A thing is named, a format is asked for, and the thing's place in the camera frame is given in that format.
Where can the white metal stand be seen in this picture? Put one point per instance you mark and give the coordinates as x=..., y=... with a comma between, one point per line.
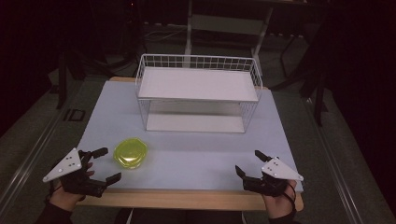
x=227, y=25

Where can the pale blue table mat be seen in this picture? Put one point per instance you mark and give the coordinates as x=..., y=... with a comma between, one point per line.
x=193, y=161

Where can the person's left hand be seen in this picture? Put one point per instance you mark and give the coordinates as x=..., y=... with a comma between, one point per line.
x=67, y=200

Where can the metal floor rail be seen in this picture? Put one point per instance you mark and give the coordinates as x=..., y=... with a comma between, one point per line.
x=333, y=161
x=28, y=165

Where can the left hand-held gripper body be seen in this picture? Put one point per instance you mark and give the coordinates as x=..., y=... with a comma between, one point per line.
x=70, y=165

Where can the yellow-green plastic container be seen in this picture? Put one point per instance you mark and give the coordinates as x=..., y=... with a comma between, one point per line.
x=130, y=153

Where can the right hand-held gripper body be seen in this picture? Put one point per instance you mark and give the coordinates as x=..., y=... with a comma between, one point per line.
x=278, y=171

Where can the wooden table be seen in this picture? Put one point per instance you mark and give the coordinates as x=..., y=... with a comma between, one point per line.
x=186, y=199

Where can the person's right hand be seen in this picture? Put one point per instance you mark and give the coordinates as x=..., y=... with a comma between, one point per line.
x=280, y=205

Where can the black rectangular floor frame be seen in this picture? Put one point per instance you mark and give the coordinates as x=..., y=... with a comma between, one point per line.
x=74, y=115

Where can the black metal stand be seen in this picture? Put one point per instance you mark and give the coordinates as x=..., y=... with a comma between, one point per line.
x=320, y=99
x=62, y=77

